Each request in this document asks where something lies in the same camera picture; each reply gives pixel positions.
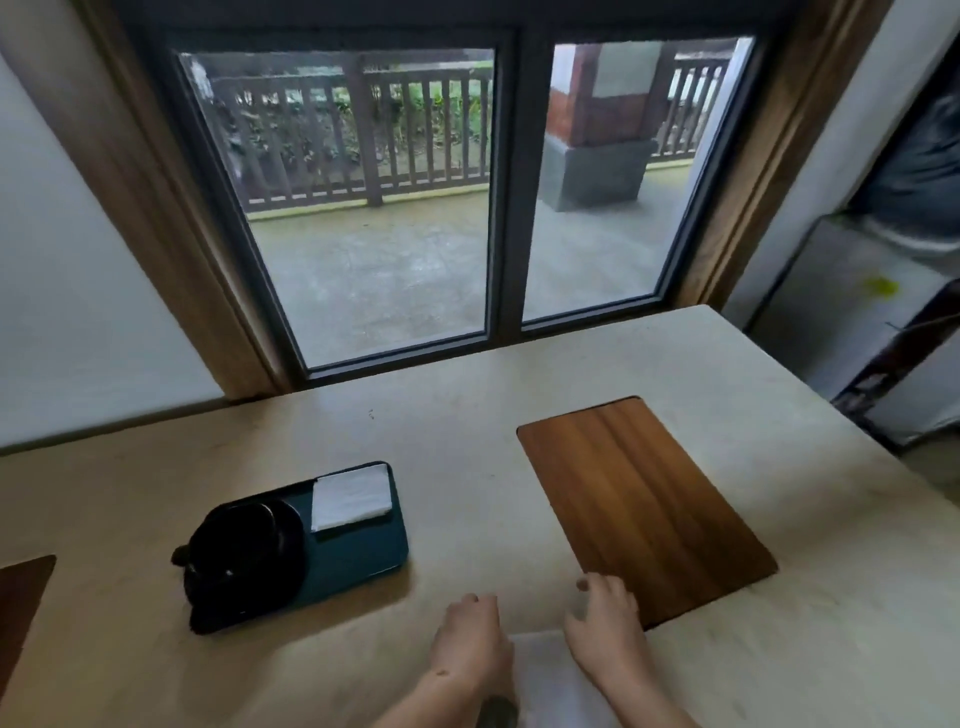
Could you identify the person's right hand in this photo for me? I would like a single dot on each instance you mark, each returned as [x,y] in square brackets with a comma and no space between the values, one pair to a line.
[609,645]

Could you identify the brick and stone pillar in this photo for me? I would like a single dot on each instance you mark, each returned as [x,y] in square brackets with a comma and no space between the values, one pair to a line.
[600,142]

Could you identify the short wooden balcony railing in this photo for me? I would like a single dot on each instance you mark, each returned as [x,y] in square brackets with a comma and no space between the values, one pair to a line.
[694,105]

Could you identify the person's left hand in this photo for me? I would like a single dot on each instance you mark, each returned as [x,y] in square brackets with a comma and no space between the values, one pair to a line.
[469,645]

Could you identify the person's right forearm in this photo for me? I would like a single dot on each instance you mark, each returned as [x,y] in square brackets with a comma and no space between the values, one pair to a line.
[645,705]

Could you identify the dark green rectangular tray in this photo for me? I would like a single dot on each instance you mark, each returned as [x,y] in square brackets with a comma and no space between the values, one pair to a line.
[352,551]

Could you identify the white cabinet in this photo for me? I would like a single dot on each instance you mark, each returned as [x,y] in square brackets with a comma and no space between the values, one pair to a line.
[832,307]

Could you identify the brown wooden window trim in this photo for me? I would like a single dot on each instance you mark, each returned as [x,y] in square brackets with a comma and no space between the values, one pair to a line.
[172,225]
[780,150]

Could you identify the white folded towel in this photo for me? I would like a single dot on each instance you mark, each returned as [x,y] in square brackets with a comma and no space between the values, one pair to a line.
[351,496]

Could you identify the wooden placemat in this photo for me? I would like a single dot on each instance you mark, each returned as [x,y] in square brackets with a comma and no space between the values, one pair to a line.
[21,607]
[645,510]

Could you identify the person's right thumb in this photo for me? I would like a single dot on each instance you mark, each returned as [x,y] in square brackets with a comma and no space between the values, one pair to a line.
[576,621]

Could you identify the white cloth napkin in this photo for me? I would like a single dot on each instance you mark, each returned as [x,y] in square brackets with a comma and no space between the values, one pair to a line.
[551,686]

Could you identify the person's left fingers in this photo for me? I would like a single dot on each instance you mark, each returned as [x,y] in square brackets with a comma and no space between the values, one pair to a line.
[476,606]

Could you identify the dark framed sliding glass window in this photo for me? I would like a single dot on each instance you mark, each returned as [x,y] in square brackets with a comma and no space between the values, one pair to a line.
[510,187]

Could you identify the person's left forearm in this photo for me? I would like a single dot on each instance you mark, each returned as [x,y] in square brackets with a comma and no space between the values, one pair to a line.
[439,705]

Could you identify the dark bag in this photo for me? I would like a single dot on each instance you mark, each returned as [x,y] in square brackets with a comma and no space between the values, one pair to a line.
[919,165]

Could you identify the black cup with saucer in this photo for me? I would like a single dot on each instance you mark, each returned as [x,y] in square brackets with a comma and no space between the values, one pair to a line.
[240,559]

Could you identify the long wooden balcony railing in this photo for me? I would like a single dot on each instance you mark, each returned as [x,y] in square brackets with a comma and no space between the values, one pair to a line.
[360,135]

